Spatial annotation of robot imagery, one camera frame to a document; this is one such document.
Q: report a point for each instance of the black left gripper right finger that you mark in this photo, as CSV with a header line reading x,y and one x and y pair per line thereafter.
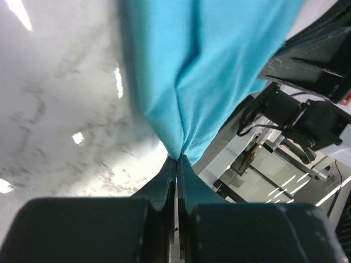
x,y
196,202

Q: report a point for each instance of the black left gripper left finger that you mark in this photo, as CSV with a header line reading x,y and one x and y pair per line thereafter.
x,y
160,191

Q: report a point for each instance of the turquoise t shirt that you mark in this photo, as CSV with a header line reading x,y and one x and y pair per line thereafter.
x,y
190,63

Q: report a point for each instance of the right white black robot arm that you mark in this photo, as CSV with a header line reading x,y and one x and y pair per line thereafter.
x,y
308,95

